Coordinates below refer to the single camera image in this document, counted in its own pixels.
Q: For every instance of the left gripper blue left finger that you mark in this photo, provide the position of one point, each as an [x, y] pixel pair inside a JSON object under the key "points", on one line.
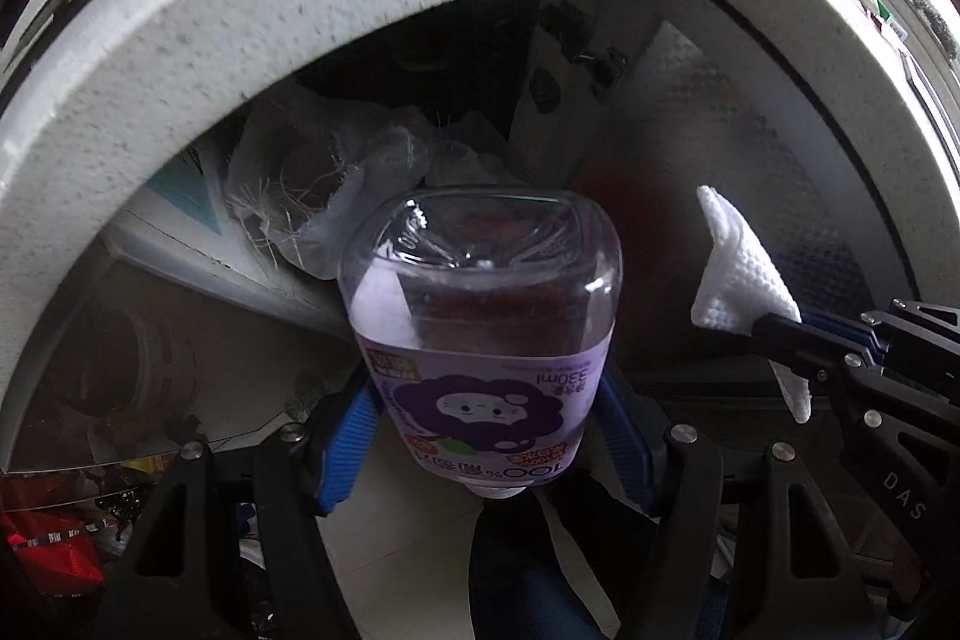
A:
{"points": [[344, 453]]}

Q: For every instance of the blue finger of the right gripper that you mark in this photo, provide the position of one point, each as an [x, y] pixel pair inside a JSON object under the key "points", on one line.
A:
{"points": [[848, 329]]}

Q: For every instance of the white woven sack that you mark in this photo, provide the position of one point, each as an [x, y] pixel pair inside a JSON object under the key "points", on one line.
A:
{"points": [[307, 171]]}

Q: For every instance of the purple juice bottle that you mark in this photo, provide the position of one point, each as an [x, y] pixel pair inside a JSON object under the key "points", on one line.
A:
{"points": [[484, 315]]}

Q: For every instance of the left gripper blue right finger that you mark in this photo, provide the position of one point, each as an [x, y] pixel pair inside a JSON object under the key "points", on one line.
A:
{"points": [[629, 427]]}

